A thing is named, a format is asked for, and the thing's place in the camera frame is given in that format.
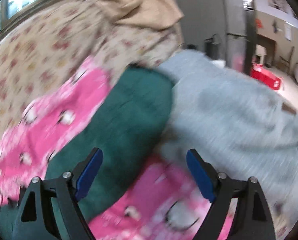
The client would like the red plastic bin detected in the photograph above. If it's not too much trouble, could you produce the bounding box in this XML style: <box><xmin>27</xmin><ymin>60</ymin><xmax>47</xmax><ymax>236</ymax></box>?
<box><xmin>251</xmin><ymin>63</ymin><xmax>282</xmax><ymax>90</ymax></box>

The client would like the grey sweatshirt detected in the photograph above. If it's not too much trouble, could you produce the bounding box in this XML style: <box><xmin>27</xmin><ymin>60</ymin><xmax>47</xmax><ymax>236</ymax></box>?
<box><xmin>158</xmin><ymin>50</ymin><xmax>298</xmax><ymax>235</ymax></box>

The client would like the pink penguin blanket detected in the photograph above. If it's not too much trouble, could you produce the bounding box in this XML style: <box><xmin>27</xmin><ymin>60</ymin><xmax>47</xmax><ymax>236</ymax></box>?
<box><xmin>0</xmin><ymin>59</ymin><xmax>210</xmax><ymax>239</ymax></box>

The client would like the grey wardrobe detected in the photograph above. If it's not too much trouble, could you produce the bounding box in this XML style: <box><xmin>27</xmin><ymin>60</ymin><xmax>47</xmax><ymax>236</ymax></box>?
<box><xmin>176</xmin><ymin>0</ymin><xmax>257</xmax><ymax>73</ymax></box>

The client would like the tan cloth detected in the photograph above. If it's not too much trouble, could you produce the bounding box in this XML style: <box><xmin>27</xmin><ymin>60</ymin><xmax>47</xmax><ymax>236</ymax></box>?
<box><xmin>97</xmin><ymin>0</ymin><xmax>183</xmax><ymax>30</ymax></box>

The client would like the floral bed sheet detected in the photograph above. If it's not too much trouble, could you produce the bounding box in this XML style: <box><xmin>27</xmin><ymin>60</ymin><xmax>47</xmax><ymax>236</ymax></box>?
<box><xmin>0</xmin><ymin>0</ymin><xmax>182</xmax><ymax>138</ymax></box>

